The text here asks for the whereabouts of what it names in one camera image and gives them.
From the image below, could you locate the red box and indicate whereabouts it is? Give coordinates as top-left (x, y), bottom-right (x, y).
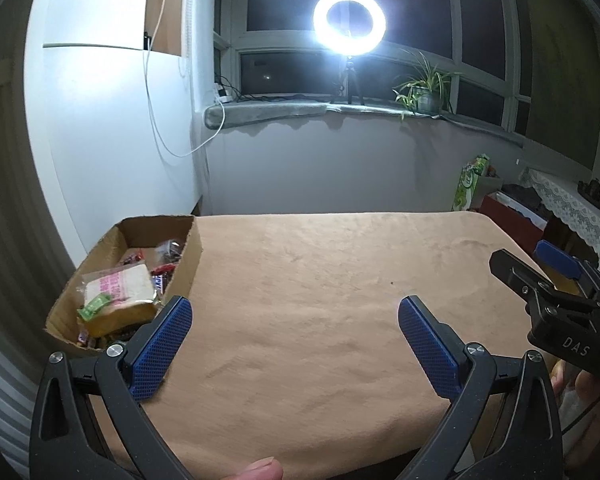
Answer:
top-left (480, 190), bottom-right (548, 256)

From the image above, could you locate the potted spider plant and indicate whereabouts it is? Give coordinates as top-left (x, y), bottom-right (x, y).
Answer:
top-left (392, 50), bottom-right (463, 121)

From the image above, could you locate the white cabinet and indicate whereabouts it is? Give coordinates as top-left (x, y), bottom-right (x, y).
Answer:
top-left (25, 0), bottom-right (201, 256)

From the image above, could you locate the person's right hand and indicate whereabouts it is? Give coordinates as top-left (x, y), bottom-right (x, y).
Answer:
top-left (550, 360), bottom-right (600, 413)

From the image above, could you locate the ring light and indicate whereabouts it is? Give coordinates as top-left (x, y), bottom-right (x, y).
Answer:
top-left (313, 0), bottom-right (387, 54)

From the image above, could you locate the green candy packet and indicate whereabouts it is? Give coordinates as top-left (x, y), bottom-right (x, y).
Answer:
top-left (76, 294), bottom-right (113, 321)

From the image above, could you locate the white window frame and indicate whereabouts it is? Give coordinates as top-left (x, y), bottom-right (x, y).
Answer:
top-left (212, 0), bottom-right (531, 146)

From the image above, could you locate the large brown chocolate bar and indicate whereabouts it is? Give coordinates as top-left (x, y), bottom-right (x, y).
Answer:
top-left (150, 264), bottom-right (177, 293)

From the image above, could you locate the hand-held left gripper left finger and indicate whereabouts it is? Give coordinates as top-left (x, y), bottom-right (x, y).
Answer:
top-left (28, 296), bottom-right (193, 480)

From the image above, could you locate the person's left hand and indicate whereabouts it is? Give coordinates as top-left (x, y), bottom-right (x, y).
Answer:
top-left (232, 457), bottom-right (285, 480)

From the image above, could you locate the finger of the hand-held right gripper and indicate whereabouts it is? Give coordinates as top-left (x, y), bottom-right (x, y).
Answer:
top-left (489, 248), bottom-right (556, 306)
top-left (535, 240), bottom-right (600, 286)

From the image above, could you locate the green printed bag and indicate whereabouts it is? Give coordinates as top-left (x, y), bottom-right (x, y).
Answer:
top-left (452, 154), bottom-right (492, 212)

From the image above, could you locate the red dark cake packet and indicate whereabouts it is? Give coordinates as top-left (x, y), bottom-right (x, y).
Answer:
top-left (156, 239), bottom-right (185, 261)

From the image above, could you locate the white cable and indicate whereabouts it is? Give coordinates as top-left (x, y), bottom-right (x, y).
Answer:
top-left (144, 0), bottom-right (226, 157)

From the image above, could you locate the dark figurine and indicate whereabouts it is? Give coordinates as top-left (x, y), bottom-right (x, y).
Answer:
top-left (578, 178), bottom-right (600, 210)

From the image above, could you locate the grey windowsill padding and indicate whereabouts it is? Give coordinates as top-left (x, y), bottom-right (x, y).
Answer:
top-left (203, 99), bottom-right (526, 148)

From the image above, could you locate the cardboard box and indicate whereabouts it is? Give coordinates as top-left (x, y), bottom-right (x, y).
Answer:
top-left (43, 215), bottom-right (203, 361)

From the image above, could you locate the white lace cloth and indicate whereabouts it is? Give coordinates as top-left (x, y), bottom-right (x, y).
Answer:
top-left (519, 167), bottom-right (600, 261)

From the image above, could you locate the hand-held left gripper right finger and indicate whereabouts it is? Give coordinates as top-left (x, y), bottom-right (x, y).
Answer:
top-left (397, 296), bottom-right (563, 480)

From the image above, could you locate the black tripod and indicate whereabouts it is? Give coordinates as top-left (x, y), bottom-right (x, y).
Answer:
top-left (330, 55), bottom-right (366, 106)

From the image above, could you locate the sliced bread packet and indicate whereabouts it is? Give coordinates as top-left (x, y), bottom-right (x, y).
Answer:
top-left (77, 264), bottom-right (165, 339)

